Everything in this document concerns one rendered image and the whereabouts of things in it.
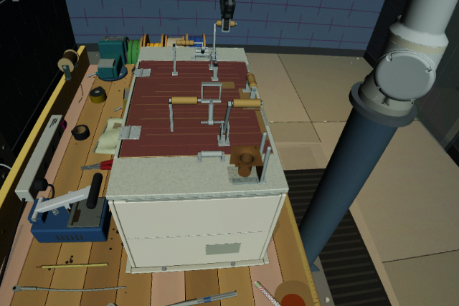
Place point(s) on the grey bolt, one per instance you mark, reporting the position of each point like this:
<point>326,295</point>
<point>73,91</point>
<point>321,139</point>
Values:
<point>91,75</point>

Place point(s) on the cream locker body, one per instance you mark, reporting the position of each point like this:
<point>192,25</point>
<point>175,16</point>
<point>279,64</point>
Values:
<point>193,213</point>

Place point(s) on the red-brown wooden locker lid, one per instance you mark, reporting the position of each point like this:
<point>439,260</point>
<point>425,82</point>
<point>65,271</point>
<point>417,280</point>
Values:
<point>161,112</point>

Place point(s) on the grey lid hinge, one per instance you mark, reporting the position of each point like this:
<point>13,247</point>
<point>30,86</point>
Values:
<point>130,132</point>
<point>142,72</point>

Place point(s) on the brown deck rack socket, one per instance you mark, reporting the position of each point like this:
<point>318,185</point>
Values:
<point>246,159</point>

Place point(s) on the black ribbed floor mat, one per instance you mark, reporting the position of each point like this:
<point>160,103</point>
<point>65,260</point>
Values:
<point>344,266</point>

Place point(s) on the orange round disc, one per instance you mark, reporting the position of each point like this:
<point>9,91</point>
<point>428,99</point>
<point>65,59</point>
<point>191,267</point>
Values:
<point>294,293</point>

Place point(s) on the grey square frame stay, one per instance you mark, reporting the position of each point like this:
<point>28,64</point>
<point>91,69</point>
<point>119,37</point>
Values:
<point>211,112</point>

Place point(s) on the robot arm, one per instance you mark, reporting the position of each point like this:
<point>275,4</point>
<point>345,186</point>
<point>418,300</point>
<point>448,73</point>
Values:
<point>405,69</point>

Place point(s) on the grey label plate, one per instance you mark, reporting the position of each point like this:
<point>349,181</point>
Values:
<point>222,249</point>

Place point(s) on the blue lever press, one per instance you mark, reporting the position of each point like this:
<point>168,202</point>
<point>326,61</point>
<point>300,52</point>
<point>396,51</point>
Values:
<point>68,227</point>

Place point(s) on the teal bench vise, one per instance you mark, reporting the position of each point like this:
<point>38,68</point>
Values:
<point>111,58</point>

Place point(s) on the cream cloth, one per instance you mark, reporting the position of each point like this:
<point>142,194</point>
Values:
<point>107,141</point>

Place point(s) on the long grey rod tool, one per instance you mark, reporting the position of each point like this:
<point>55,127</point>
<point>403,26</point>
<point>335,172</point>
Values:
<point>68,289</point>

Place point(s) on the grey draw latch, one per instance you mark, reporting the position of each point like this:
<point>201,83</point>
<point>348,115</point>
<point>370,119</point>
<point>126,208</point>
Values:
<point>201,53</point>

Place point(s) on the white red-speckled stick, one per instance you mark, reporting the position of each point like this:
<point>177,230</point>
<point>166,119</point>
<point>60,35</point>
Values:
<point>267,293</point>

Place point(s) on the grey and blue pen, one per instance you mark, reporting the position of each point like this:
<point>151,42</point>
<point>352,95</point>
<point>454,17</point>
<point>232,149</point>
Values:
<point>208,299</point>

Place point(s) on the grey lever with wooden grip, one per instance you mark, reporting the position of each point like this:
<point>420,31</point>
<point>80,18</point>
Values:
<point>214,51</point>
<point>246,103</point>
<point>252,82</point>
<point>184,100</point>
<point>175,62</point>

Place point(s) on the white power strip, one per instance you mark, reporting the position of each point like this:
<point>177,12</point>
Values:
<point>37,162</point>

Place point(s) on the black tape roll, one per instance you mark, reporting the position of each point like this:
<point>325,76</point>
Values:
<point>80,132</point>

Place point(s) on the yellow tape roll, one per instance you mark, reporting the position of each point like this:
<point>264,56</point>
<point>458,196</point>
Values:
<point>97,95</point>

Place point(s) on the brown spool on bracket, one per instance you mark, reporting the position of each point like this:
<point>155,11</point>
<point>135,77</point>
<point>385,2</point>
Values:
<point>69,59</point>

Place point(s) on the grey rack posts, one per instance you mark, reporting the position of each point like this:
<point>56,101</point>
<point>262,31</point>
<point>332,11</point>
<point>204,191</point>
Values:
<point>267,162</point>

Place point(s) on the yellow pencil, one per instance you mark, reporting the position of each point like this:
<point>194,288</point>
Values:
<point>71,266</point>

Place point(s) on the black pegboard panel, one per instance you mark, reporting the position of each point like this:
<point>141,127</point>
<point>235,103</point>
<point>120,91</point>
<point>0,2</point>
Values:
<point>28,51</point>

